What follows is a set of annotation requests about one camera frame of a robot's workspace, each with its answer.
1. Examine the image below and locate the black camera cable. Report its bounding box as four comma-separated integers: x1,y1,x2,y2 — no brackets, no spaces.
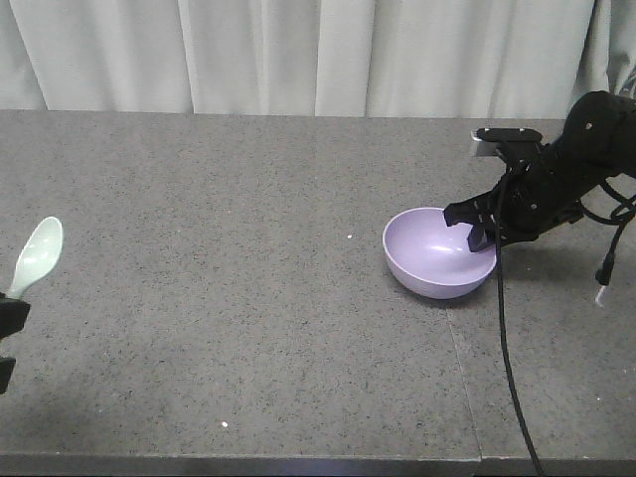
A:
493,168,546,477

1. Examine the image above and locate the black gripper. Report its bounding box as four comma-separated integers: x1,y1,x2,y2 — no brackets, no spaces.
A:
443,142,584,252

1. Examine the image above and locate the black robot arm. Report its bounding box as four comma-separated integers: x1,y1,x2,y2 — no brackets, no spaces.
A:
443,91,635,251

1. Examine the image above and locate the purple plastic bowl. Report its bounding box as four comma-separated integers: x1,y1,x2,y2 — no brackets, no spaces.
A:
383,208,497,299

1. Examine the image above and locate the white curtain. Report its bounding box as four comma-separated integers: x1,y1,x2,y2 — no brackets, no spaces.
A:
1,1,635,118

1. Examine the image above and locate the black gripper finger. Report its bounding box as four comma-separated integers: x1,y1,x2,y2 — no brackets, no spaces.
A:
0,357,16,395
0,293,31,339

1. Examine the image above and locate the mint green plastic spoon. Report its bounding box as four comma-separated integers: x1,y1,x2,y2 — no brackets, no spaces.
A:
5,217,64,299

